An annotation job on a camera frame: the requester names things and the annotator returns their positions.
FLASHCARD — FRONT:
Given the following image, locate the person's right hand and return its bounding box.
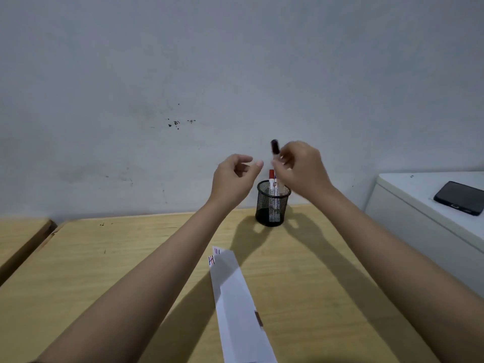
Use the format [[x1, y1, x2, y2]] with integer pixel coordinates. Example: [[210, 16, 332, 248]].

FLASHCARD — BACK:
[[271, 141, 336, 203]]

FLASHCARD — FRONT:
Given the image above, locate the person's left hand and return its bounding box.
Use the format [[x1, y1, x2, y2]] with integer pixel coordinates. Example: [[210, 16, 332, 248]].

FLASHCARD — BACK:
[[209, 154, 264, 210]]

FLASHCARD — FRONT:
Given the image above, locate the black capped marker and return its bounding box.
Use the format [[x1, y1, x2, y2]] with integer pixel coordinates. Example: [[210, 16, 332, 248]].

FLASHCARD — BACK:
[[270, 139, 281, 174]]

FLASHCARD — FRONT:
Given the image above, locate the person's right forearm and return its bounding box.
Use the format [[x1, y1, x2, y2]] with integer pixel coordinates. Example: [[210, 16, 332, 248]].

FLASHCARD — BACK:
[[313, 186, 484, 363]]

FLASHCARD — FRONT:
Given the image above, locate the person's left forearm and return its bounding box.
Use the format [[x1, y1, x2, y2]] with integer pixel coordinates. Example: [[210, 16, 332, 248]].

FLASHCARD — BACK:
[[33, 200, 228, 363]]

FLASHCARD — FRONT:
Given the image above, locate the red capped marker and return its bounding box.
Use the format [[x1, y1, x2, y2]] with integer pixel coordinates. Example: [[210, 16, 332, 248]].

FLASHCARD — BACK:
[[268, 169, 275, 223]]

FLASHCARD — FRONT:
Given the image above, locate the white marker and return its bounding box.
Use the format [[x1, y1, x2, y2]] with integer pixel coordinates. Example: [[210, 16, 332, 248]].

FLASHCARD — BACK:
[[274, 177, 283, 223]]

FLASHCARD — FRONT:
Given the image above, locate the black mesh pen cup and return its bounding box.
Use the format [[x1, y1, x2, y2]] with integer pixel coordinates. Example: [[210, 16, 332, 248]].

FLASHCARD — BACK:
[[256, 180, 292, 228]]

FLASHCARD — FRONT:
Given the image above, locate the white folded paper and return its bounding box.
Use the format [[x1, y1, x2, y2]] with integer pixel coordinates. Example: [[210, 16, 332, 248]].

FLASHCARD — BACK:
[[207, 246, 279, 363]]

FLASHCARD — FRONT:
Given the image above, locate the white cabinet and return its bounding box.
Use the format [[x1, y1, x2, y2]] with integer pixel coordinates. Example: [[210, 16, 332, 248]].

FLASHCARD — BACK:
[[365, 171, 484, 299]]

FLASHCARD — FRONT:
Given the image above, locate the black smartphone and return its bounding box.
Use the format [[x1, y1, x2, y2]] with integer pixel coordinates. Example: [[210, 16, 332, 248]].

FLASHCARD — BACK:
[[433, 180, 484, 217]]

